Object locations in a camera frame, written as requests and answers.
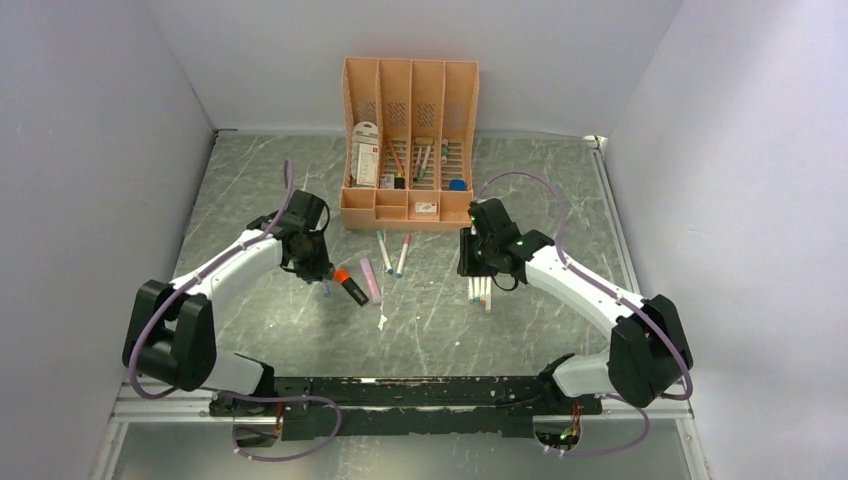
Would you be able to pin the white pen blue cap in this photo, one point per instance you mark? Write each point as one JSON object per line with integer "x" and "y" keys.
{"x": 476, "y": 289}

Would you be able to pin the white eraser box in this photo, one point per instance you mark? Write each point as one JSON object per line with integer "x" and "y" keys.
{"x": 426, "y": 208}

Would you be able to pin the white packaged item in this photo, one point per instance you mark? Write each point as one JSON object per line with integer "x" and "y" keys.
{"x": 366, "y": 151}

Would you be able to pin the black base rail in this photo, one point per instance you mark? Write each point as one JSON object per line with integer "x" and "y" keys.
{"x": 356, "y": 406}

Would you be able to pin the orange black highlighter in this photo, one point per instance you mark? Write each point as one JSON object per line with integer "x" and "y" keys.
{"x": 342, "y": 277}

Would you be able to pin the pink highlighter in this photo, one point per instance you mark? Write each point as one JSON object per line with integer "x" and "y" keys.
{"x": 371, "y": 279}

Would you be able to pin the white pen pink cap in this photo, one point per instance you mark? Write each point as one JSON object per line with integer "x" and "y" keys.
{"x": 403, "y": 256}

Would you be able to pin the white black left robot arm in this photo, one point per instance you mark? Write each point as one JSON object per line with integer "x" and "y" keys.
{"x": 171, "y": 335}

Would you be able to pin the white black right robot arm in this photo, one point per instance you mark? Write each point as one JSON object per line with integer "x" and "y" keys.
{"x": 647, "y": 350}

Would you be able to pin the orange plastic desk organizer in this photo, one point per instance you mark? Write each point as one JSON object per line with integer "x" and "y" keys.
{"x": 425, "y": 111}

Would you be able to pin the white pen green cap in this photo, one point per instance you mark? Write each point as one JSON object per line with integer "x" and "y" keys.
{"x": 384, "y": 253}

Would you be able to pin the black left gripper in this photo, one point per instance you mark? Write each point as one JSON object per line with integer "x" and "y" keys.
{"x": 321, "y": 268}

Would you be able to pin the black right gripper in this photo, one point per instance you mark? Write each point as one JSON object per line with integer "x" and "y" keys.
{"x": 467, "y": 265}

